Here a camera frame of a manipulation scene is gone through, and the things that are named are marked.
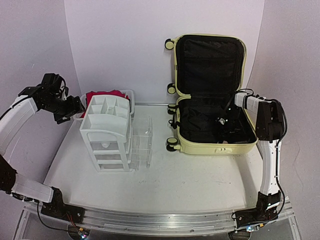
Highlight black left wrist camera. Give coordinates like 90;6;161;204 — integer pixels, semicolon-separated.
40;73;67;98

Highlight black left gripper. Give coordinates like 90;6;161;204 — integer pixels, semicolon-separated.
41;95;86;124

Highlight pale yellow hard-shell suitcase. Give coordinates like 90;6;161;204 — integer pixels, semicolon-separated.
164;34;258;155

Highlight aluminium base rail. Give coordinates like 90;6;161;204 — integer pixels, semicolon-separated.
14;198;301;240

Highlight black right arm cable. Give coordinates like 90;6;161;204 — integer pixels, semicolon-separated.
271;99;288;221

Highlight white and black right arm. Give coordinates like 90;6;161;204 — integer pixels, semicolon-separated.
217;89;288;227

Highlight white plastic drawer organizer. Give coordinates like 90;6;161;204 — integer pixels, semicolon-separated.
79;94;154;174

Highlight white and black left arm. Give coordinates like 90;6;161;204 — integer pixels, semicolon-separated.
0;82;85;224

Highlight translucent white bottle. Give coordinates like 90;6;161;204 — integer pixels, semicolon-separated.
101;142;111;149

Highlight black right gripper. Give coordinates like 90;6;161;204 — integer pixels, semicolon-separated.
217;106;241;144

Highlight magenta pink garment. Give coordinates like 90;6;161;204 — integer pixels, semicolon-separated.
80;89;135;115

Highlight white perforated plastic basket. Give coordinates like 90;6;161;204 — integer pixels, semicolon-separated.
73;89;135;125

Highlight small white tube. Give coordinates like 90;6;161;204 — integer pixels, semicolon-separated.
218;118;226;125

